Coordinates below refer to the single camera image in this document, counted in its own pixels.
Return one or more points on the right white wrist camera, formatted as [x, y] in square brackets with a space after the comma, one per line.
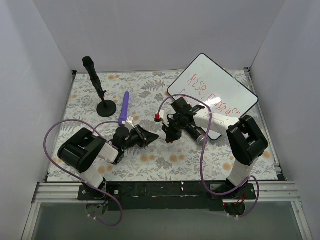
[161, 117]

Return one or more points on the black microphone on stand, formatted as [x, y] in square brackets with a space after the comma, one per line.
[90, 68]

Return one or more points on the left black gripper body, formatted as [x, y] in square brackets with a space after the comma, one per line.
[140, 135]

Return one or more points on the black round microphone stand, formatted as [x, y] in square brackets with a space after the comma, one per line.
[106, 108]

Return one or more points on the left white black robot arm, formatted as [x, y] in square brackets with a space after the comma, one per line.
[82, 149]

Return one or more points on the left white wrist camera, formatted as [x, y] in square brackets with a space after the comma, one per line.
[128, 123]

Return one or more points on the white whiteboard black frame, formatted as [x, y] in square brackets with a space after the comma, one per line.
[206, 81]

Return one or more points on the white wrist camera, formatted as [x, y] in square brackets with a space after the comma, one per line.
[128, 123]
[161, 117]

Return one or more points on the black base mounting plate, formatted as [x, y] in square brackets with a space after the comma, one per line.
[173, 195]

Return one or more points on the black microphone silver head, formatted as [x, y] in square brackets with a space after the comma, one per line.
[194, 134]

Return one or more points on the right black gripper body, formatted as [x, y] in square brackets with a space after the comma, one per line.
[172, 133]

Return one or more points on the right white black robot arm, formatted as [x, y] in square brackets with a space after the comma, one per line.
[246, 139]

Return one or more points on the floral patterned table mat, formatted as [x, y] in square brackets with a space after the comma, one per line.
[183, 160]

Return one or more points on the purple microphone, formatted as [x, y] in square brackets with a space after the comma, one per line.
[124, 109]

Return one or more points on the aluminium frame rail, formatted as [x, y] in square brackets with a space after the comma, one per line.
[270, 191]

